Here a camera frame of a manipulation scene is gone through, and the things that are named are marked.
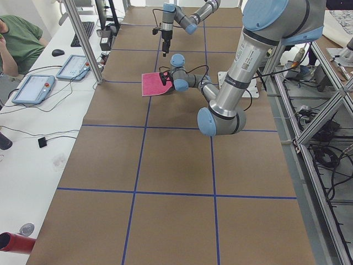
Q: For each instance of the black power adapter box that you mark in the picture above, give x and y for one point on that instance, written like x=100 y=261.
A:
x=105 y=40

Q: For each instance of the aluminium frame post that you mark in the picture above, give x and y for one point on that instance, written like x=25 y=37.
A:
x=84 y=40

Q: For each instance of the aluminium frame rack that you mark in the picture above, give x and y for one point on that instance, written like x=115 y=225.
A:
x=314 y=112

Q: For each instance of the person in green shirt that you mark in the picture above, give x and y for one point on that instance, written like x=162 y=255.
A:
x=22 y=42

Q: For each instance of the far teach pendant tablet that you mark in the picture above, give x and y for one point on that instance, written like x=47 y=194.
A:
x=74 y=69

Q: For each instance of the teach pendant tablet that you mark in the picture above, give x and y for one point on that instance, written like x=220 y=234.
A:
x=34 y=89
x=74 y=69

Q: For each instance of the pink and grey towel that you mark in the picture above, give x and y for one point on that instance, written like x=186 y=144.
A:
x=152 y=85

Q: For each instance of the black computer monitor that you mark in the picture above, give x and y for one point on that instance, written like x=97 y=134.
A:
x=102 y=10

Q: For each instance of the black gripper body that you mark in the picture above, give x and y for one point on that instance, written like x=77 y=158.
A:
x=167 y=78
x=166 y=36

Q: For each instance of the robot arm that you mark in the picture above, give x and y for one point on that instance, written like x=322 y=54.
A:
x=173 y=13
x=265 y=24

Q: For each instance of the red cylinder bottle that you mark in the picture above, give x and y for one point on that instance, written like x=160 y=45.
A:
x=16 y=243

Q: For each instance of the black computer mouse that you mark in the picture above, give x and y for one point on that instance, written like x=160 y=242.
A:
x=57 y=52

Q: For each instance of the small black square puck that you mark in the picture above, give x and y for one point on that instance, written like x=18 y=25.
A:
x=42 y=142

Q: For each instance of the near teach pendant tablet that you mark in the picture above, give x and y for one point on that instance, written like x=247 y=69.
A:
x=34 y=89

